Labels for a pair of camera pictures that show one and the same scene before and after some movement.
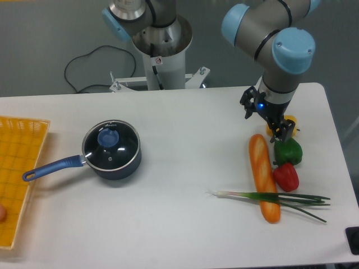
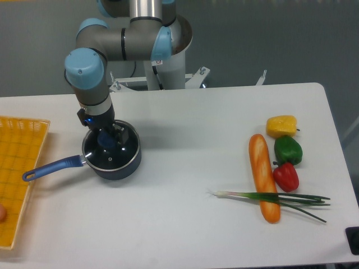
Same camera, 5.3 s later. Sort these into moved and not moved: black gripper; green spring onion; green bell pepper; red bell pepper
Moved: black gripper
Not moved: red bell pepper; green spring onion; green bell pepper
